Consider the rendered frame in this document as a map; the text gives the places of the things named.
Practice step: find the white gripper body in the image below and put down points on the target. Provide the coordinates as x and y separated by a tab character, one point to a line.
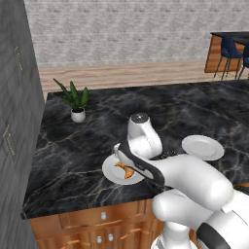
116	152

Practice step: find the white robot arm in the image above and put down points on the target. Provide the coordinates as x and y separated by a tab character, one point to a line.
194	181

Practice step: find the round white plate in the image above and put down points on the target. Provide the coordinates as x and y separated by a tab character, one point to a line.
111	173
202	147

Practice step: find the golden brown croissant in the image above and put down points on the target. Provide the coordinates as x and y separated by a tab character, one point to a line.
128	172

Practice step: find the dark brown pastry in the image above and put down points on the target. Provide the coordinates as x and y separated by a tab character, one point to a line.
168	154

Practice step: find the green plant in white pot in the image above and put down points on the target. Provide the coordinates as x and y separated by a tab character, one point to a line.
78	115

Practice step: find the silver round knob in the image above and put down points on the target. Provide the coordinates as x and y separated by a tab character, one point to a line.
103	215
111	237
99	239

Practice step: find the wooden drawer front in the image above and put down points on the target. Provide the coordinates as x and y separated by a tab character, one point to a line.
81	218

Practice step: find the wooden island cabinet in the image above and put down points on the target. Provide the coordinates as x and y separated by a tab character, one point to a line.
48	230

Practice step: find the tall grey cabinet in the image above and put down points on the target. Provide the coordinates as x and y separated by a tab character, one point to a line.
16	107

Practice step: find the wooden table with dark top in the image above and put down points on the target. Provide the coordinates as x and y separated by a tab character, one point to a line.
215	55

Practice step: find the dark blue chair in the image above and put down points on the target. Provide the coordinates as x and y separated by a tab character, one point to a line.
231	48
246	60

